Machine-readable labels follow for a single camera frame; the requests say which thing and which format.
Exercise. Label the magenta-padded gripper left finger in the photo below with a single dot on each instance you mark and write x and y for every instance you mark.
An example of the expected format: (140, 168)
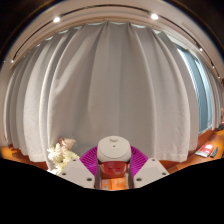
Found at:
(75, 171)

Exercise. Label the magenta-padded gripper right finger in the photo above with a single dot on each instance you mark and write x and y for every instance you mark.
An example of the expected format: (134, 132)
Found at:
(151, 171)

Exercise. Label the red and white charger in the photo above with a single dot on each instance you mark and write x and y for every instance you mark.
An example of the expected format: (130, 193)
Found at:
(114, 151)

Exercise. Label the white flower bouquet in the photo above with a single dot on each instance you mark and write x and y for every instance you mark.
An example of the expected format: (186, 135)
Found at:
(61, 156)

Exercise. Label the red booklet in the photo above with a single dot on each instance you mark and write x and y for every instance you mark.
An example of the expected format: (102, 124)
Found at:
(205, 150)

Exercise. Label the small dark object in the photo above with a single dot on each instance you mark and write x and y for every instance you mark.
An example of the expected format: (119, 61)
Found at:
(214, 152)

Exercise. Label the window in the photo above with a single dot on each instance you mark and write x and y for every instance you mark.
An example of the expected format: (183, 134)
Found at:
(201, 93)

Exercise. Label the white curtain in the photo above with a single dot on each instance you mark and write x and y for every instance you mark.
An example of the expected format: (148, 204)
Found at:
(110, 83)

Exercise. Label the ceiling lights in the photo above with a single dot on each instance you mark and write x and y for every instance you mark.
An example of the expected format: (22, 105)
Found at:
(154, 16)

